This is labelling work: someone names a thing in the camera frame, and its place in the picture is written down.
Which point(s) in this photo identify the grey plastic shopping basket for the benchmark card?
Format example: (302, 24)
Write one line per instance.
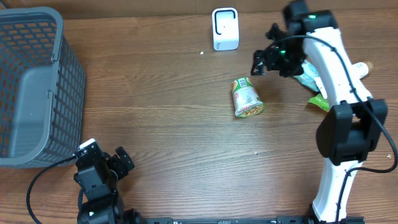
(43, 88)

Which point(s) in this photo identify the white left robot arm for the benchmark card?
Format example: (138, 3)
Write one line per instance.
(99, 200)

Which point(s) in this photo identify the green snack bag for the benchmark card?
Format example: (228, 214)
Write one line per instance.
(320, 102)

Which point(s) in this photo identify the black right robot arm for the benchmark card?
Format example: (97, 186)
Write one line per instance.
(355, 120)

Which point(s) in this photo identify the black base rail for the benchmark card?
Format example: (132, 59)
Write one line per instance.
(167, 220)

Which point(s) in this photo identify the white tube gold cap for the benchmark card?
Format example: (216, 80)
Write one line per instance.
(361, 69)

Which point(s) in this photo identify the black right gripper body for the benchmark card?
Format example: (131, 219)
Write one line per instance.
(288, 58)

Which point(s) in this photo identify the white barcode scanner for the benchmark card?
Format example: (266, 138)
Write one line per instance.
(225, 25)

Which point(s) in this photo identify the green tissue pack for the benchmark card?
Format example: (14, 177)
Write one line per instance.
(307, 78)

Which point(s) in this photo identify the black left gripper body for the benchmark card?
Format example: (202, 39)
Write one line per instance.
(114, 164)

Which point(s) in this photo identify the cup noodles container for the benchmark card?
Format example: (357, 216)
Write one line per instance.
(247, 102)

